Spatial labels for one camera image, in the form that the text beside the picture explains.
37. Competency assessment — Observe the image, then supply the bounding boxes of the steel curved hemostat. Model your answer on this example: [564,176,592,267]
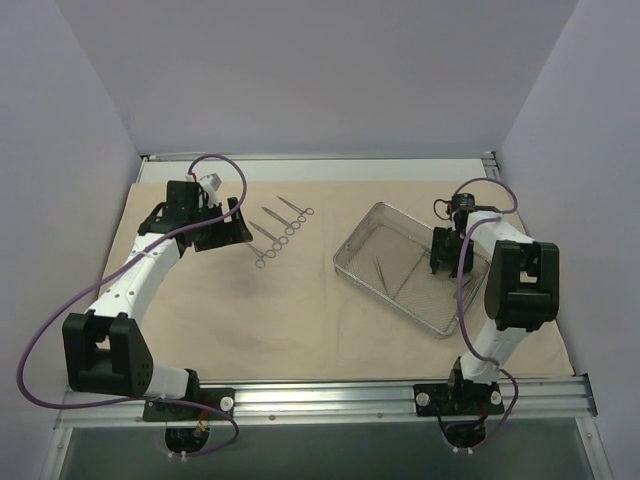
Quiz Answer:
[246,243,277,269]

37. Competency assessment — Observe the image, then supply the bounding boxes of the steel ring-handled clamp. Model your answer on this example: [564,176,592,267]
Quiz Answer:
[249,221,289,252]

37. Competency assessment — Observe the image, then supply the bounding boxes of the steel scissors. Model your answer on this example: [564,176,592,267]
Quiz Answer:
[262,207,301,236]

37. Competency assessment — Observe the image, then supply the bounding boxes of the wire mesh instrument tray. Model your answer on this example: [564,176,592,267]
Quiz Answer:
[333,202,459,338]

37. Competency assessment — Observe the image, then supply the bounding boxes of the steel ring-handled forceps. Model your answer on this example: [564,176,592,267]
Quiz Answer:
[277,196,315,223]

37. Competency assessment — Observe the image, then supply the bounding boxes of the steel tweezers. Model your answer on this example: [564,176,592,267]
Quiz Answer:
[374,256,389,297]

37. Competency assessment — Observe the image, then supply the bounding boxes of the beige wrapping cloth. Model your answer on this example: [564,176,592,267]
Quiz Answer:
[74,177,575,381]

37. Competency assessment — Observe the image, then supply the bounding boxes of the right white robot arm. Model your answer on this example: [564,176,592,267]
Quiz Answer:
[429,193,559,413]

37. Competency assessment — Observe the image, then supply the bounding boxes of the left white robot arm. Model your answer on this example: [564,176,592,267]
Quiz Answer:
[62,174,253,419]

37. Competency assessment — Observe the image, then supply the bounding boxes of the right aluminium side rail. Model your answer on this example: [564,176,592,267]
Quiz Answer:
[481,152,501,181]

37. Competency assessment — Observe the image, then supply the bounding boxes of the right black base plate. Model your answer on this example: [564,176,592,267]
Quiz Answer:
[413,383,505,417]

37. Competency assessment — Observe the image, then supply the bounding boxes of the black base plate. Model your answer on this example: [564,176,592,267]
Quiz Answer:
[413,383,505,417]
[142,387,236,423]

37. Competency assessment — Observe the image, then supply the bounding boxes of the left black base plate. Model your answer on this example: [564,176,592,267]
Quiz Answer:
[142,387,236,423]

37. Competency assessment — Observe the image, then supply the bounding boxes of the aluminium front rail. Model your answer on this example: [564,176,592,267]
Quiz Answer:
[56,377,597,428]

